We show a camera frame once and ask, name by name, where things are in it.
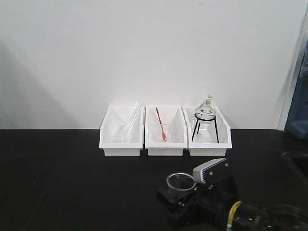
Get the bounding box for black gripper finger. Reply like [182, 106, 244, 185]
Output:
[156, 188, 192, 212]

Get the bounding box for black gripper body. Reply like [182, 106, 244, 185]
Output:
[167, 175, 239, 231]

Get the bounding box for clear glass beaker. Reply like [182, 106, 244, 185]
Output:
[166, 172, 196, 193]

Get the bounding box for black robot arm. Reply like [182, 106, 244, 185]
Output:
[156, 174, 308, 231]

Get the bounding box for small glass beaker in bin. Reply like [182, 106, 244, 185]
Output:
[155, 117, 173, 142]

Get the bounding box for blue cabinet at right edge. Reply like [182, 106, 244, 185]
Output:
[285, 44, 308, 140]

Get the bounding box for red stirring spatula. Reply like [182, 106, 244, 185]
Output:
[155, 107, 167, 141]

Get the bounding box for right white plastic bin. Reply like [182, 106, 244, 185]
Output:
[182, 106, 232, 156]

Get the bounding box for white plastic bin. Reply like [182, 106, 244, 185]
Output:
[99, 106, 144, 156]
[144, 106, 188, 156]
[182, 106, 232, 156]

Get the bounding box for clear glass test tubes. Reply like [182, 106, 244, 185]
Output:
[112, 102, 141, 142]

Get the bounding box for middle white plastic bin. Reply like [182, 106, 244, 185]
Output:
[144, 106, 188, 156]

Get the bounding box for left white plastic bin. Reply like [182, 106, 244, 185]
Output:
[99, 106, 144, 156]

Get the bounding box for glass alcohol lamp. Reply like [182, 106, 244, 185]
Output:
[195, 95, 216, 124]

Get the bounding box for black sink basin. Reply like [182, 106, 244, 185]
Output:
[282, 152, 308, 187]

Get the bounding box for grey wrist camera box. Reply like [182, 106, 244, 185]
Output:
[192, 158, 231, 184]

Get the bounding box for black wire tripod stand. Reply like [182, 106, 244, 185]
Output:
[192, 113, 219, 143]

